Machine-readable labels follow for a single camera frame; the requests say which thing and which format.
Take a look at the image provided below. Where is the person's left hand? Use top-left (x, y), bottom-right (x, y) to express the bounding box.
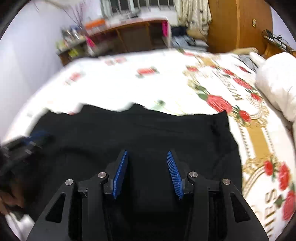
top-left (0, 183), bottom-right (25, 216)

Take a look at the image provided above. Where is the group of bottles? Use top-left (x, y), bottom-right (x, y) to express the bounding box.
top-left (57, 25), bottom-right (88, 54)

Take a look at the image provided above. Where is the black wire rack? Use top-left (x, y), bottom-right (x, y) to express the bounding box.
top-left (261, 29), bottom-right (296, 52)

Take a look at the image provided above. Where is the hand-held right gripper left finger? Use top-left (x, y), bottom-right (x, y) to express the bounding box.
top-left (26, 150), bottom-right (129, 241)

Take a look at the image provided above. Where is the vase with blossom branches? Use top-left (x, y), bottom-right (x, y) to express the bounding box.
top-left (62, 2), bottom-right (89, 27)

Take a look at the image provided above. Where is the heart patterned curtain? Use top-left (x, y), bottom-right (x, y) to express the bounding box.
top-left (173, 0), bottom-right (212, 36)

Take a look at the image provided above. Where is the wooden wardrobe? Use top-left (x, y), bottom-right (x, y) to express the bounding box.
top-left (207, 0), bottom-right (274, 54)

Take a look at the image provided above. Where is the barred window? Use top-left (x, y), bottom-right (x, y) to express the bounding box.
top-left (100, 0), bottom-right (176, 18)

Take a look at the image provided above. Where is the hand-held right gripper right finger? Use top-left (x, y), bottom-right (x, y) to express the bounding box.
top-left (167, 151), bottom-right (270, 241)

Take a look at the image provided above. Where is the floral bedsheet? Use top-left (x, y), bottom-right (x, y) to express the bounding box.
top-left (0, 47), bottom-right (296, 235)

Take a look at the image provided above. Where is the wooden desk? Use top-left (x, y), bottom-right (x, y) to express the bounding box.
top-left (57, 19), bottom-right (171, 66)

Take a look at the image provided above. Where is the pile of dark clothes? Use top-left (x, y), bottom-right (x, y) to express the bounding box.
top-left (171, 26), bottom-right (208, 51)

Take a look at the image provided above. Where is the black jacket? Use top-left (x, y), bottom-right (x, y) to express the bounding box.
top-left (2, 104), bottom-right (243, 241)

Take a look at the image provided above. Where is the wooden headboard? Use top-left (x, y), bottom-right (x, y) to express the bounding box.
top-left (264, 43), bottom-right (296, 59)

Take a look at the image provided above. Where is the orange lidded storage box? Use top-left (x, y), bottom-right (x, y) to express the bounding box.
top-left (84, 20), bottom-right (107, 29)

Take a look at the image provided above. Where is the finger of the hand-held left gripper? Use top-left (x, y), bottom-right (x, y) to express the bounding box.
top-left (23, 130), bottom-right (50, 142)
top-left (22, 137), bottom-right (55, 154)

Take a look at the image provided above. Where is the white duvet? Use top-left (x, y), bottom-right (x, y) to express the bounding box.
top-left (249, 52), bottom-right (296, 123)

